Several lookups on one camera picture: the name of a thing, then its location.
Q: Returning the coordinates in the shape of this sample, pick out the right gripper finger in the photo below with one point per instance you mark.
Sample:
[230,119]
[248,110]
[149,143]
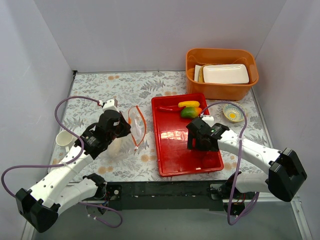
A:
[191,143]
[202,144]

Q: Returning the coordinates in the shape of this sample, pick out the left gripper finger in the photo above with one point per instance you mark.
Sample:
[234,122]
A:
[115,133]
[125,127]

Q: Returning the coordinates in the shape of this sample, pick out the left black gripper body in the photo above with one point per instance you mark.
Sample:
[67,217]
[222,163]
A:
[123,126]

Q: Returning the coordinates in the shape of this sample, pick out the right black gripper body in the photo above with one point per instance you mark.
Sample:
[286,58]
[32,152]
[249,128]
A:
[191,135]

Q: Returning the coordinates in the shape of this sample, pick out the clear zip top bag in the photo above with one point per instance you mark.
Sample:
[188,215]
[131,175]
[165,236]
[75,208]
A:
[131,142]

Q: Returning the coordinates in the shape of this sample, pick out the green orange mango toy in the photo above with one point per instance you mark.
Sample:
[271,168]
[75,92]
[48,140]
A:
[190,112]

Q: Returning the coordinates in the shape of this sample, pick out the yellow corn toy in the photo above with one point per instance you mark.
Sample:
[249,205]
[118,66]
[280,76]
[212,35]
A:
[189,104]

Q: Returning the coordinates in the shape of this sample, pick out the red pomegranate toy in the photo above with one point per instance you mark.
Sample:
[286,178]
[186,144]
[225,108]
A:
[209,160]

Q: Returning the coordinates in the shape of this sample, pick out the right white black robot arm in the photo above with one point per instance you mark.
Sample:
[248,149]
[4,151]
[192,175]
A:
[282,173]

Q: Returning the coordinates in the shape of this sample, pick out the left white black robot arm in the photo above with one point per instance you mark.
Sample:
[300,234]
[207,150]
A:
[40,216]

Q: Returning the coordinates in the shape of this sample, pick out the red plastic tray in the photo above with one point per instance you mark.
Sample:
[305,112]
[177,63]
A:
[171,136]

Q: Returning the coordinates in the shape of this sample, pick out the white cup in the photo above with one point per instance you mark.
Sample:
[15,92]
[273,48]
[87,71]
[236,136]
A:
[65,139]

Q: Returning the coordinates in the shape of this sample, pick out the red chili pepper toy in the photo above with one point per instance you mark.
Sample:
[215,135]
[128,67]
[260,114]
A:
[170,109]

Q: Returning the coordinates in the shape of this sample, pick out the small patterned bowl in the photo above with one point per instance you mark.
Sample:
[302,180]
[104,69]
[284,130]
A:
[234,112]

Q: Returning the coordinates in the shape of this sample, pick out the yellow plates in bin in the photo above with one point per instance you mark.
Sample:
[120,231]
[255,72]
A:
[199,73]

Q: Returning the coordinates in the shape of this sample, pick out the white rectangular plate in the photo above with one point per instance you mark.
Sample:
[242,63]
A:
[225,74]

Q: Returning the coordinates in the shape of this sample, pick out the orange plastic bin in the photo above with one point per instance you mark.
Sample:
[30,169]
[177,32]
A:
[220,56]

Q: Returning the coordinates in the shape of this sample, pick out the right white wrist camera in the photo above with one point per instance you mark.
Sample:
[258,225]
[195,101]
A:
[207,119]

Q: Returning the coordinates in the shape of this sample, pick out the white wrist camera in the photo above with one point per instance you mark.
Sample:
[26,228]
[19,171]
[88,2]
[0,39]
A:
[110,104]
[207,119]

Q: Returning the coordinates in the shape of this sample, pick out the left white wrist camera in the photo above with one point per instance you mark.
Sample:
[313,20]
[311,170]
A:
[110,104]

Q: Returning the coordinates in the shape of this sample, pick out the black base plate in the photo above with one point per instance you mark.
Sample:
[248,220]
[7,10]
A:
[165,195]

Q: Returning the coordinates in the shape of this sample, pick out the aluminium frame rail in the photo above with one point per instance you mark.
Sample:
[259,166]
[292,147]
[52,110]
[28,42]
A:
[59,193]

